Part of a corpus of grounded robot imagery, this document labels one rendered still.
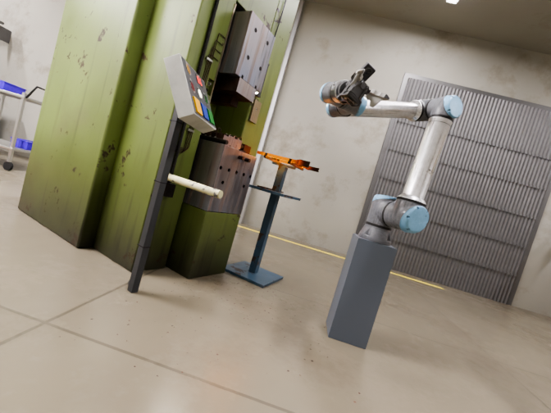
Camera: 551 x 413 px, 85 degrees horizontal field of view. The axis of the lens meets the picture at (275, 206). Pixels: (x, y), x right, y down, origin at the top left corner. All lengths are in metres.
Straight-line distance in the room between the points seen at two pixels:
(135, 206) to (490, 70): 5.34
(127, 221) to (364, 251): 1.45
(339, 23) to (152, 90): 4.05
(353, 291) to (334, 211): 3.24
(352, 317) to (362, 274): 0.26
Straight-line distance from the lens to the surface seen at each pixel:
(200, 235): 2.03
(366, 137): 5.12
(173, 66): 1.56
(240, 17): 2.28
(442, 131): 1.79
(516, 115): 5.90
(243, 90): 2.16
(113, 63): 2.37
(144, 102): 2.17
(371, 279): 1.81
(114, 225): 2.20
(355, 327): 1.89
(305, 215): 4.96
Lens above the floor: 0.74
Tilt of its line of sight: 4 degrees down
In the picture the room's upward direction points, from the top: 16 degrees clockwise
